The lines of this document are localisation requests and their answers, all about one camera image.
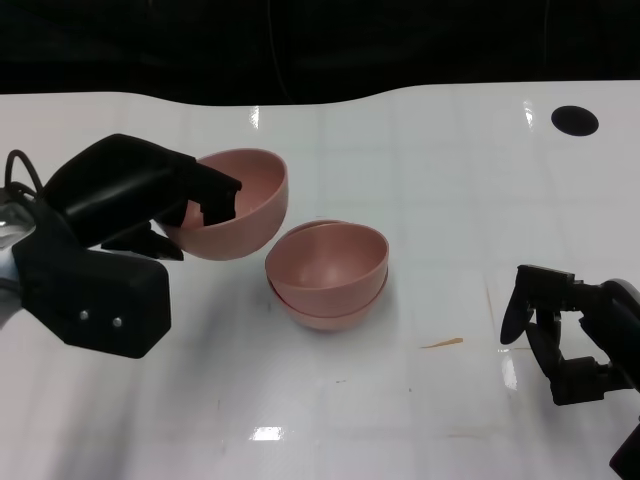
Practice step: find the black round table grommet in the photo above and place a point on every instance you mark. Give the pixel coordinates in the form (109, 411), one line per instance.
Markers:
(574, 120)

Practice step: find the pink plastic bowl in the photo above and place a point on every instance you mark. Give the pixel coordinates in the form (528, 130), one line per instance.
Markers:
(330, 317)
(325, 260)
(260, 200)

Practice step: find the black backdrop cloth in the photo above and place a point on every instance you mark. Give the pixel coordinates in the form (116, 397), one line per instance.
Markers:
(150, 45)

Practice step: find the orange tape strip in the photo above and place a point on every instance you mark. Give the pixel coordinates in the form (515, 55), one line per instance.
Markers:
(445, 343)

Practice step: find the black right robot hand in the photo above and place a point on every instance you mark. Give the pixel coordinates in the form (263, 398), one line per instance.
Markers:
(600, 340)

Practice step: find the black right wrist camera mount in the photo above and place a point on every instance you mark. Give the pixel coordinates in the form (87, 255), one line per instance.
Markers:
(627, 450)

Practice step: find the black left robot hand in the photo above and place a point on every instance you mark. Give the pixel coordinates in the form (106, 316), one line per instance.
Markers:
(115, 190)

